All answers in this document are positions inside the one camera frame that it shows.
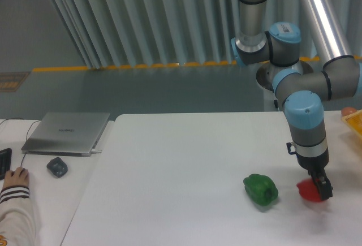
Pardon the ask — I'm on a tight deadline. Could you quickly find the silver closed laptop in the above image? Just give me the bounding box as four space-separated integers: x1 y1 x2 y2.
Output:
21 112 110 157

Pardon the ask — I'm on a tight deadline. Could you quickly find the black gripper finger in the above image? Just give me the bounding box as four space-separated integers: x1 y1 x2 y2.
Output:
309 169 333 200

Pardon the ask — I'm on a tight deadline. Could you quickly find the black mouse cable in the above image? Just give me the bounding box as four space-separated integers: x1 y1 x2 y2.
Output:
0 117 42 169

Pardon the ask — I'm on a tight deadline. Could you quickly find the red bell pepper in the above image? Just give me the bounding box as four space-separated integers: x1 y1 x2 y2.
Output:
296 178 322 202

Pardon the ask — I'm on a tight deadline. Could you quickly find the brown floor mat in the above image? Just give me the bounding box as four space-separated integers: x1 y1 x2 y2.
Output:
0 72 30 92

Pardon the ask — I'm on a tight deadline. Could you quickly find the orange fruit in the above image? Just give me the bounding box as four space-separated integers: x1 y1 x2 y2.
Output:
341 107 357 116

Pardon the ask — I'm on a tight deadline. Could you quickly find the person's hand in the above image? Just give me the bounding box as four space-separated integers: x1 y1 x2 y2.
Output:
2 167 29 189

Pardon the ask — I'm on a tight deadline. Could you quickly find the white usb plug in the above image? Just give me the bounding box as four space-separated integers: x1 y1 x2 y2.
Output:
90 149 102 154

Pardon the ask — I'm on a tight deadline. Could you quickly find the black keyboard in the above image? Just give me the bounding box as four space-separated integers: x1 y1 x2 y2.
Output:
0 148 12 180

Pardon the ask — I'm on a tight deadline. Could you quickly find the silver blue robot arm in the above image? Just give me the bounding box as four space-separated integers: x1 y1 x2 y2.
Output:
231 0 361 200

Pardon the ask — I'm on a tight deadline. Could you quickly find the white striped sleeve forearm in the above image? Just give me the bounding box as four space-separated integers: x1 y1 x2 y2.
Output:
1 185 36 246

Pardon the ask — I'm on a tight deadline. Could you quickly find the green bell pepper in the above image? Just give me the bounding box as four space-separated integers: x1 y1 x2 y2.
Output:
243 174 279 206

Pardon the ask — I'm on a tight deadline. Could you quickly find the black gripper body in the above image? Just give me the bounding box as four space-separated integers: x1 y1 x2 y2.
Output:
286 141 329 176

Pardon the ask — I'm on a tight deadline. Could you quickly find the yellow basket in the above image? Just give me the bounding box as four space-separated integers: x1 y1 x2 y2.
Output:
341 110 362 139

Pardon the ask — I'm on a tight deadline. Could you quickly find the grey folding partition curtain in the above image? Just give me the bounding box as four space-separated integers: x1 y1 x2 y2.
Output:
37 0 362 70

